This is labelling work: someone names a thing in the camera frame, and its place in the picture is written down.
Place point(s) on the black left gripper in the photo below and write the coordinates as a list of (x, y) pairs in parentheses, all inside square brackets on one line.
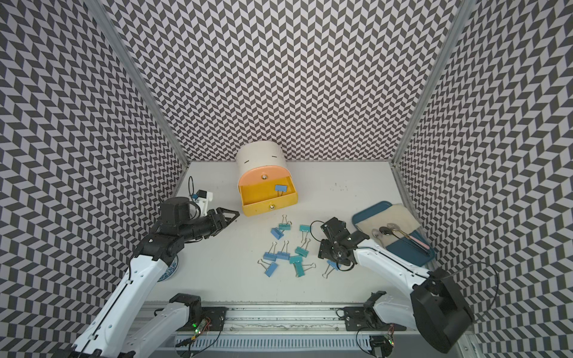
[(223, 223)]

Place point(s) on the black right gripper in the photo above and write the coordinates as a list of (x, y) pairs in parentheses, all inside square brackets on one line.
[(325, 245)]

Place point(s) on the yellow drawer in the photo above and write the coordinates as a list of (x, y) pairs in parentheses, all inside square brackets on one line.
[(262, 198)]

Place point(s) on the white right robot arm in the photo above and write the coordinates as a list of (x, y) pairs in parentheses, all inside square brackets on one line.
[(431, 301)]

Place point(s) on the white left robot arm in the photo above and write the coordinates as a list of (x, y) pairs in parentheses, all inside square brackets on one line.
[(107, 335)]

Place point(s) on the green binder clip middle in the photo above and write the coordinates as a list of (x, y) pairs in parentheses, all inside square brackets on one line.
[(302, 249)]

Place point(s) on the green binder clip centre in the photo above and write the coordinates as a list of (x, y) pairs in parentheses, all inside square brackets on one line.
[(295, 259)]

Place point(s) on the green binder clip upper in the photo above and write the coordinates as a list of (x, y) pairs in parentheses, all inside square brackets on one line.
[(304, 230)]

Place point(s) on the green binder clip top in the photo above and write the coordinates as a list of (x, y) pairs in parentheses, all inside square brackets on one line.
[(285, 224)]

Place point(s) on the white round drawer cabinet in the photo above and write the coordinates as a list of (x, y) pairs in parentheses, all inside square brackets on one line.
[(257, 154)]

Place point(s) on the metal spoons on cloth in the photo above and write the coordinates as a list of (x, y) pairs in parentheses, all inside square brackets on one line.
[(389, 234)]

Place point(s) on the beige cloth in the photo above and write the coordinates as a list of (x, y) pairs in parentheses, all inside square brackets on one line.
[(382, 214)]

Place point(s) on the blue patterned bowl near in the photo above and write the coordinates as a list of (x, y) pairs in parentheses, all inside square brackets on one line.
[(172, 269)]

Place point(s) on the teal cutting board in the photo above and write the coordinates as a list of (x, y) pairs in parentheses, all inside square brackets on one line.
[(418, 253)]

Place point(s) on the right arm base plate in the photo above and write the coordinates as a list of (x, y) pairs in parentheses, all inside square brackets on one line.
[(364, 319)]

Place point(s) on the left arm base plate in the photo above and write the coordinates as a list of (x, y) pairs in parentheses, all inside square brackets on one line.
[(212, 318)]

